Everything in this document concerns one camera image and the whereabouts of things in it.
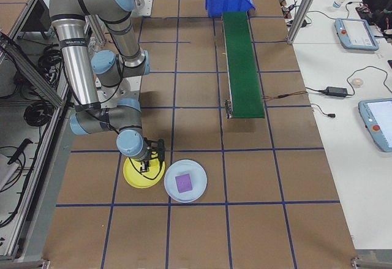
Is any purple foam block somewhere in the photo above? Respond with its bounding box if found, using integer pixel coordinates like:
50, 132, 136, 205
175, 173, 194, 194

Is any yellow plate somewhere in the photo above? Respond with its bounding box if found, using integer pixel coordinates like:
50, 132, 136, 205
122, 155, 167, 190

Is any light blue plate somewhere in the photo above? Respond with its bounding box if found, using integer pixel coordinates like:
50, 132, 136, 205
164, 159, 209, 203

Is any green conveyor belt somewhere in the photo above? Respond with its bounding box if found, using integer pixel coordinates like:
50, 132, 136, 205
220, 11, 266, 121

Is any grey blue teach pendant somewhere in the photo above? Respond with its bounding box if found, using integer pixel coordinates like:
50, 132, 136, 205
358, 97, 392, 153
334, 17, 380, 52

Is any person in dark clothes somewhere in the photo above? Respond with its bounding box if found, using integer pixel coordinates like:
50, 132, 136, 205
364, 0, 392, 36

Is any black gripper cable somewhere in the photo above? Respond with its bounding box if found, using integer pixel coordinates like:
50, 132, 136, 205
128, 156, 162, 181

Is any white square base plate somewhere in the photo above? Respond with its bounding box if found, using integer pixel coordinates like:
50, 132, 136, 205
132, 0, 155, 17
94, 75, 143, 110

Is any black cable bundle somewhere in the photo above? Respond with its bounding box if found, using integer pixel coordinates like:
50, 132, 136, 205
24, 100, 50, 129

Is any short aluminium extrusion post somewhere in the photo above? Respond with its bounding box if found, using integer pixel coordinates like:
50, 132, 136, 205
86, 14, 107, 56

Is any black cable plug handle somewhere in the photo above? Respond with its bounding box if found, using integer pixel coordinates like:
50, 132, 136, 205
6, 138, 34, 165

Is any red conveyor wire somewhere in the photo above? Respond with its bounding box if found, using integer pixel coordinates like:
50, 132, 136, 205
262, 92, 309, 102

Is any metal V-shaped frame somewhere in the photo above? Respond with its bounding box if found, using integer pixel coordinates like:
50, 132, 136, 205
0, 0, 76, 262

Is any black plug cable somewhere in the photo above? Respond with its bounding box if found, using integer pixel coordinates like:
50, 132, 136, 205
311, 103, 336, 119

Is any tall aluminium extrusion post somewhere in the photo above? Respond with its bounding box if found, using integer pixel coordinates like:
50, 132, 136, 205
287, 0, 326, 46

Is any aluminium corner bracket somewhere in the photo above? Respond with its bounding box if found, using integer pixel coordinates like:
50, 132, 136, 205
350, 255, 392, 269

